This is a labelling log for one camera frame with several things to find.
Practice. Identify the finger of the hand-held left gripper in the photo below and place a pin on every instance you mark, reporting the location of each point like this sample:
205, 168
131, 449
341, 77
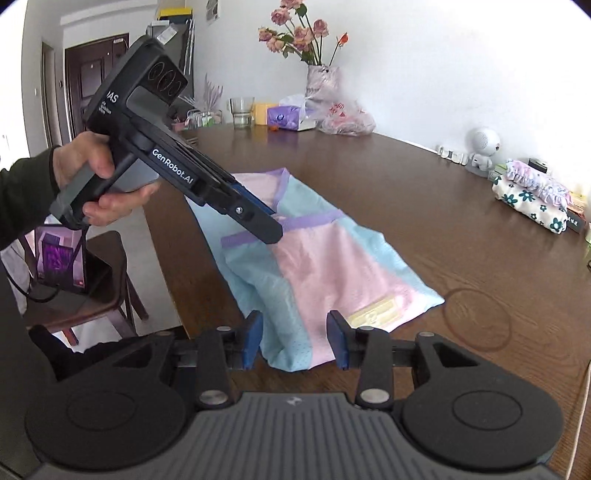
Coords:
251, 219
256, 199

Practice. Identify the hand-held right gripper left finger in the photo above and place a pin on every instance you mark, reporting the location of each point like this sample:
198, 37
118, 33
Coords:
253, 340

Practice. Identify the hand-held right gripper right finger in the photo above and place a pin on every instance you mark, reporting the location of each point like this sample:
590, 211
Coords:
337, 342

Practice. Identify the pink and blue mesh shirt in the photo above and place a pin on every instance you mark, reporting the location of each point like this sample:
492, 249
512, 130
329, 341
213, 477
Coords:
323, 258

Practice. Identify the person's left forearm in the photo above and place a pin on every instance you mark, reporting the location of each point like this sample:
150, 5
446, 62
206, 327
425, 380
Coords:
23, 198

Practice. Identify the person's left hand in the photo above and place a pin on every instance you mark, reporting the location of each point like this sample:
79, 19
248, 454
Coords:
85, 152

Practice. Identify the dark brown door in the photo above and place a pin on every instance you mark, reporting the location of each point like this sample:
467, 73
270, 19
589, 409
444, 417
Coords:
92, 87

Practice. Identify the purple dried flower bunch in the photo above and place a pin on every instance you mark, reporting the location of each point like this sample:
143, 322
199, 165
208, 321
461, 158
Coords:
212, 94

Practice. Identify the yellow cup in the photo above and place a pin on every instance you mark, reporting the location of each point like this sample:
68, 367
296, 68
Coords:
261, 113

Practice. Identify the clear drinking glass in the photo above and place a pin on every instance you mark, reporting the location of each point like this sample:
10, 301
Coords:
242, 113

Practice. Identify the purple tissue box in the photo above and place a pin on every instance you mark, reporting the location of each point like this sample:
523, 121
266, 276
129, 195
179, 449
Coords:
288, 117

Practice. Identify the red printed plastic bag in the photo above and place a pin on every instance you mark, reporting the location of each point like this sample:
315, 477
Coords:
346, 117

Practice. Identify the yellow box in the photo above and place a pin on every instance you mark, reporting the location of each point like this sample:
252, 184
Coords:
175, 13

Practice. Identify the wrapped flower vase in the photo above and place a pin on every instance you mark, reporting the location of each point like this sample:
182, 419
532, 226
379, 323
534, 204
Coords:
321, 81

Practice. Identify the wooden chair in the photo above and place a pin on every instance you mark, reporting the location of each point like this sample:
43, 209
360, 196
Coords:
108, 272

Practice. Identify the phone with purple screen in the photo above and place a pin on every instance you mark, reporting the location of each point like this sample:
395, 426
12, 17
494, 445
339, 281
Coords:
60, 261

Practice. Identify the pink artificial flowers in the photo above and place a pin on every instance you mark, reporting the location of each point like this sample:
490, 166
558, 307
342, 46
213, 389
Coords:
298, 34

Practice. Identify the green tissue pack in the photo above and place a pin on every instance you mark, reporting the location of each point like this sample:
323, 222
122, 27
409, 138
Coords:
497, 173

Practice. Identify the white robot-shaped speaker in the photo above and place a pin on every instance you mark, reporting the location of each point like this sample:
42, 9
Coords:
482, 141

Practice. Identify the floral folded cloth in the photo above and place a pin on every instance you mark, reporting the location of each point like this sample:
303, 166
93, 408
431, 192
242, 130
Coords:
526, 203

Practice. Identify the person's leg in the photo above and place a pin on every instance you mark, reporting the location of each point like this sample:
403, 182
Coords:
18, 392

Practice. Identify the pink ruffled cloth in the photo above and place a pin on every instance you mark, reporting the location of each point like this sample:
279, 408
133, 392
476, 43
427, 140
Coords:
538, 184

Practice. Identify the black sign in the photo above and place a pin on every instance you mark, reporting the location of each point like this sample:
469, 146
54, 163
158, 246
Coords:
575, 221

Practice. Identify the black box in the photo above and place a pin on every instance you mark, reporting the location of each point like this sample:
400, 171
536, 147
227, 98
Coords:
538, 165

